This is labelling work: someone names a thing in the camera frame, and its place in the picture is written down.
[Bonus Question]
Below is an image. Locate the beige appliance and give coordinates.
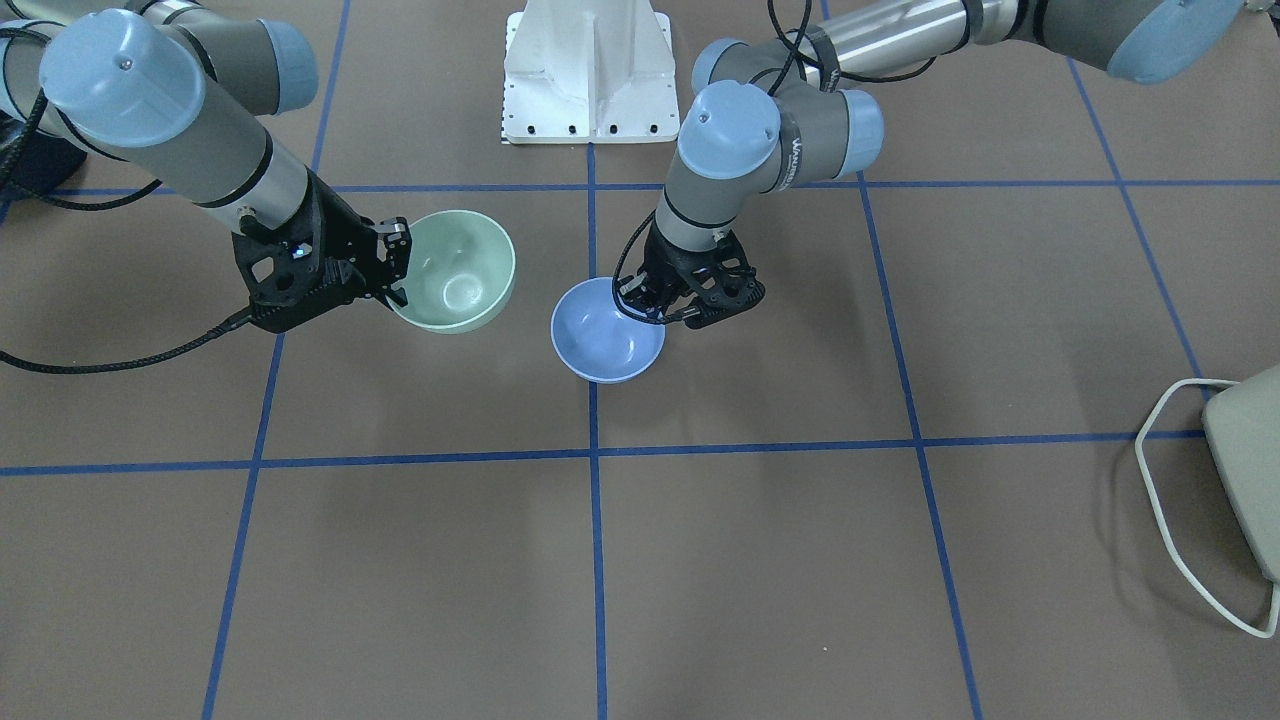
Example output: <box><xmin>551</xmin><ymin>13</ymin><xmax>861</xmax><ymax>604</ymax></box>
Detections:
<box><xmin>1203</xmin><ymin>366</ymin><xmax>1279</xmax><ymax>582</ymax></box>

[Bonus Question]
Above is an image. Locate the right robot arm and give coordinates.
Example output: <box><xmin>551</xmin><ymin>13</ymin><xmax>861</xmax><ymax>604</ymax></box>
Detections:
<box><xmin>3</xmin><ymin>1</ymin><xmax>412</xmax><ymax>333</ymax></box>

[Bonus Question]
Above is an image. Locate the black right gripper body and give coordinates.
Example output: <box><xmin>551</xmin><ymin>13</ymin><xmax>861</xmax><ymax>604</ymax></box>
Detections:
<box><xmin>232</xmin><ymin>172</ymin><xmax>387</xmax><ymax>334</ymax></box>

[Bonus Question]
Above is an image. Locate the green bowl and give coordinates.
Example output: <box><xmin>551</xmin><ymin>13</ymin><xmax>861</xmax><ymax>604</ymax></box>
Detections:
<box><xmin>390</xmin><ymin>209</ymin><xmax>517</xmax><ymax>334</ymax></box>

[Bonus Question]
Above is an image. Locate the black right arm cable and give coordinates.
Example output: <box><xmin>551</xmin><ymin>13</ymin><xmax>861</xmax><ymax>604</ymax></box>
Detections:
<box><xmin>0</xmin><ymin>26</ymin><xmax>256</xmax><ymax>375</ymax></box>

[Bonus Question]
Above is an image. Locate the white power cable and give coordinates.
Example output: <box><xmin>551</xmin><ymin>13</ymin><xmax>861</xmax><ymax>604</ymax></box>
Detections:
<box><xmin>1135</xmin><ymin>379</ymin><xmax>1280</xmax><ymax>639</ymax></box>

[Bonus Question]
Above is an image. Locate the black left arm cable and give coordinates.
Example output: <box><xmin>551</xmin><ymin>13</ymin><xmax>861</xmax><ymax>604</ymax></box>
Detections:
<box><xmin>612</xmin><ymin>0</ymin><xmax>941</xmax><ymax>325</ymax></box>

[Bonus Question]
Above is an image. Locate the blue bowl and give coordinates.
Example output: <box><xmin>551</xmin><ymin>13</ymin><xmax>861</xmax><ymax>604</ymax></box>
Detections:
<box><xmin>550</xmin><ymin>277</ymin><xmax>666</xmax><ymax>384</ymax></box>

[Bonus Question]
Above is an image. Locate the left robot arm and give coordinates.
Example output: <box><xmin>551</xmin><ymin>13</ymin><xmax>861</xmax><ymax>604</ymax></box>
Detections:
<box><xmin>611</xmin><ymin>1</ymin><xmax>1245</xmax><ymax>329</ymax></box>

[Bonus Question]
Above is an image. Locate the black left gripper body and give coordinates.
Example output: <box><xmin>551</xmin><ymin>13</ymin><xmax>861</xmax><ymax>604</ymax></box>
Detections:
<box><xmin>625</xmin><ymin>222</ymin><xmax>765</xmax><ymax>329</ymax></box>

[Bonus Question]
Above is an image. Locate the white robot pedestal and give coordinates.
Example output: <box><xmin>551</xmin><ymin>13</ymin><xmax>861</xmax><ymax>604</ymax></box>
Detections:
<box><xmin>500</xmin><ymin>1</ymin><xmax>680</xmax><ymax>145</ymax></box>

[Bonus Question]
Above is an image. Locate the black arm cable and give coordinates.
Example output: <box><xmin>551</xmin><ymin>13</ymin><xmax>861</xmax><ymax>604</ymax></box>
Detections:
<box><xmin>0</xmin><ymin>26</ymin><xmax>256</xmax><ymax>375</ymax></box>
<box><xmin>612</xmin><ymin>0</ymin><xmax>941</xmax><ymax>325</ymax></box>

